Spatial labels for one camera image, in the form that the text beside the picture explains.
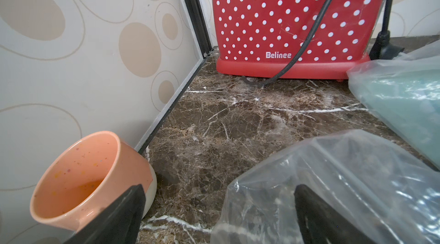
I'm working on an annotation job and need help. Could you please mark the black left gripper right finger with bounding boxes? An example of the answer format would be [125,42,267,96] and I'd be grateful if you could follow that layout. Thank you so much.
[294,184,374,244]

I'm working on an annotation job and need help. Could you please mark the black toaster power cable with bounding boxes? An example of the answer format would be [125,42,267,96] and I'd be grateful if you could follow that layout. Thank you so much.
[240,0,351,88]

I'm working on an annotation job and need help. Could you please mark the clear zip bag white seal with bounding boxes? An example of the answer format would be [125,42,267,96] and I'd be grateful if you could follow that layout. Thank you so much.
[210,130,440,244]

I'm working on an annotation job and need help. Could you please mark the clear zip bag green seal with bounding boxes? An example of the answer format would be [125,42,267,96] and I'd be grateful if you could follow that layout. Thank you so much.
[347,41,440,167]

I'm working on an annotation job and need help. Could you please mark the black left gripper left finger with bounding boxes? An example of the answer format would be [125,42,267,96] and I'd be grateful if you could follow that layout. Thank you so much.
[65,184,146,244]

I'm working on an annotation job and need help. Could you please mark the pink ceramic mug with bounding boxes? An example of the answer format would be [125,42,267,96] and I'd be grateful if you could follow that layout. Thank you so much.
[30,131,158,232]

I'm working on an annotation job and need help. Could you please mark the red polka dot toaster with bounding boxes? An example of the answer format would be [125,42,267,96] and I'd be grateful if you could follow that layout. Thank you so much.
[213,0,384,80]

